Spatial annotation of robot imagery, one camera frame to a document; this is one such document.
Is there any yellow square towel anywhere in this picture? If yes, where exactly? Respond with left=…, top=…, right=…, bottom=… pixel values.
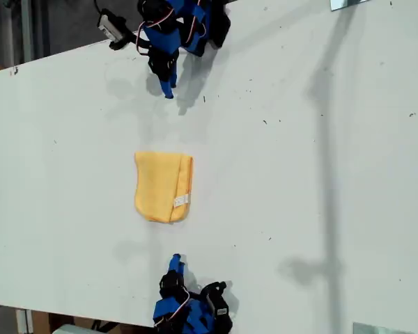
left=134, top=151, right=195, bottom=224

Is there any white container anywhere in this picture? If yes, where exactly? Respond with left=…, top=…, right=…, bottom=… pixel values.
left=52, top=323, right=95, bottom=334

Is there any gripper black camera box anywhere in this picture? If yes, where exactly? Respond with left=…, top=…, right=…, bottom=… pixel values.
left=200, top=280, right=233, bottom=324
left=96, top=8, right=135, bottom=50

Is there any white table leg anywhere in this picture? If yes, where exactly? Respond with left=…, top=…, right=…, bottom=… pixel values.
left=15, top=308, right=34, bottom=334

